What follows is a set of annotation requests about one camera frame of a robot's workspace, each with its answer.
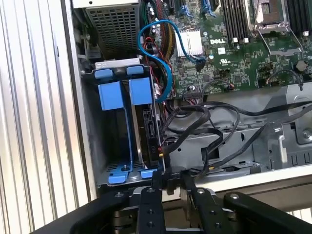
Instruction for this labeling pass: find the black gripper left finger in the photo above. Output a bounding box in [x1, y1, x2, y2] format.
[31, 170, 167, 234]

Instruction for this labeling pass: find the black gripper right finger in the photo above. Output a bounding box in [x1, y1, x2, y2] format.
[181, 170, 312, 234]

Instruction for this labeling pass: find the thick black sleeved wire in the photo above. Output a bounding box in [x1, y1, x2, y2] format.
[157, 103, 225, 159]

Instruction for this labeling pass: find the hard disk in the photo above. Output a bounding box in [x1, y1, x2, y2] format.
[126, 66, 163, 180]

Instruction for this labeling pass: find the empty blue disk carrier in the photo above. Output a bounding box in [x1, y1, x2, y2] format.
[94, 69, 134, 185]

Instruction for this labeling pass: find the metal disk bay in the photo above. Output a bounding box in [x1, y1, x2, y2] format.
[80, 57, 169, 188]

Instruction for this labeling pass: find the perforated metal drive cage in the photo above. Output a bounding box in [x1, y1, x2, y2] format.
[160, 85, 312, 178]

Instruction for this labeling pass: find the black PC case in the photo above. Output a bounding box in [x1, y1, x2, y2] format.
[60, 0, 312, 213]

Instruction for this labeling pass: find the green motherboard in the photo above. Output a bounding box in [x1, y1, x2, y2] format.
[146, 0, 312, 99]

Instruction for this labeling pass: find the silver finned heat sink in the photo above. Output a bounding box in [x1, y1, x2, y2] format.
[176, 29, 204, 57]

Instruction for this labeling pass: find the metal socket cover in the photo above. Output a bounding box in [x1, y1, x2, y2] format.
[257, 21, 304, 57]

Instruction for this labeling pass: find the silver power supply box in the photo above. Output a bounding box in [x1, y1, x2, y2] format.
[72, 0, 141, 58]

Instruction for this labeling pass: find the thin metal locking lever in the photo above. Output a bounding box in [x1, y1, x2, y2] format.
[253, 0, 260, 31]

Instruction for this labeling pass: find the CPU socket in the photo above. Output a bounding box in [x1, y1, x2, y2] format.
[253, 0, 286, 25]

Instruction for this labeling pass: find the blue wire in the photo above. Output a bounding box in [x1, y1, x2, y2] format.
[137, 21, 208, 103]

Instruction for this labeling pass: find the power supply cable bundle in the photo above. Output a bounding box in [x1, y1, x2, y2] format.
[156, 0, 178, 61]

